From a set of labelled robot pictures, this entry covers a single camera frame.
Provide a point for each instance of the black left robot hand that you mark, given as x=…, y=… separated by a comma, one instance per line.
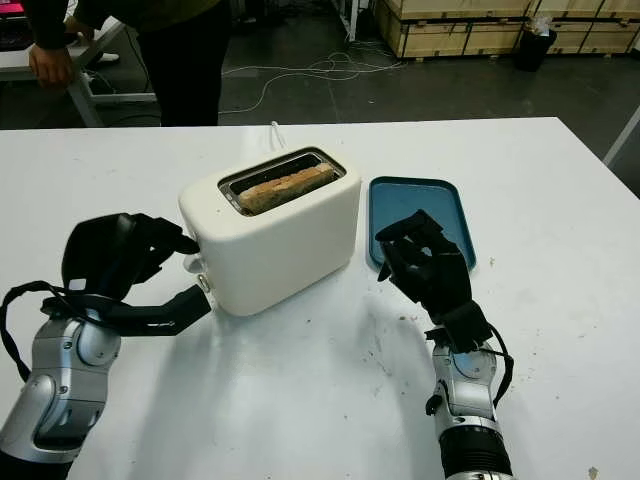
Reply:
x=100, y=255

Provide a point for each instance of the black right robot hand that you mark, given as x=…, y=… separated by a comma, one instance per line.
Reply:
x=440, y=280

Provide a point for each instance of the white two-slot toaster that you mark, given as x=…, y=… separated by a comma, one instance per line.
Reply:
x=275, y=260

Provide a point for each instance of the brown bread slice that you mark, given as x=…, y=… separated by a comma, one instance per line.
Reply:
x=285, y=187

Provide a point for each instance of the blue plastic tray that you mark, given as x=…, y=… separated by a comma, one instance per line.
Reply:
x=415, y=200

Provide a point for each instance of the white office desk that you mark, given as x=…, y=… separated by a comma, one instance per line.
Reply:
x=85, y=95

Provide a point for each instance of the white shoe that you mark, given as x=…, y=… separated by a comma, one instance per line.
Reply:
x=107, y=57

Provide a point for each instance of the person in olive top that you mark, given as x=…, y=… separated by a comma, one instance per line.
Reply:
x=185, y=65

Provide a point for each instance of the black laptop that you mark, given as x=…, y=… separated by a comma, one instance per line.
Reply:
x=12, y=30

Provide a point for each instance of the black trash bin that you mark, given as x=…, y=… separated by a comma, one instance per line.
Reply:
x=534, y=52

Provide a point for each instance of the wooden crate stack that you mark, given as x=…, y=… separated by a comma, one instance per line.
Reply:
x=595, y=27
x=450, y=30

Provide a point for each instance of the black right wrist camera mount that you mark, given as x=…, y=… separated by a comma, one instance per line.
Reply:
x=465, y=325

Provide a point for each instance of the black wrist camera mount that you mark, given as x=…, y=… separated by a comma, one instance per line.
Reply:
x=175, y=312
x=465, y=325

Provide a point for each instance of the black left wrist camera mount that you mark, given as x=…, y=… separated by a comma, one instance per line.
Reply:
x=175, y=312

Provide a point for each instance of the white metal rack frame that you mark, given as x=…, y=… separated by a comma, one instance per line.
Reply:
x=350, y=20

